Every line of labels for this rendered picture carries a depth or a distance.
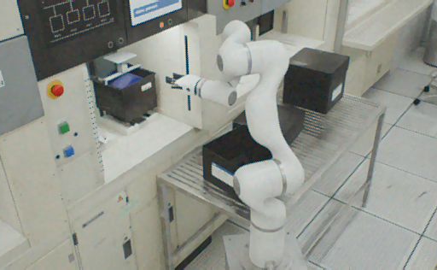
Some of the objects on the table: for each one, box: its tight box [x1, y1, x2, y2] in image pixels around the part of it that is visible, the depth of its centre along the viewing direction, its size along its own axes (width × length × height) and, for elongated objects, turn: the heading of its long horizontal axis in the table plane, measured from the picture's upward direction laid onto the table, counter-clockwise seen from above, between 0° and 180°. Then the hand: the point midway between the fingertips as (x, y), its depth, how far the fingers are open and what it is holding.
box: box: [283, 48, 350, 114], centre depth 271 cm, size 29×29×25 cm
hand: (172, 78), depth 202 cm, fingers open, 4 cm apart
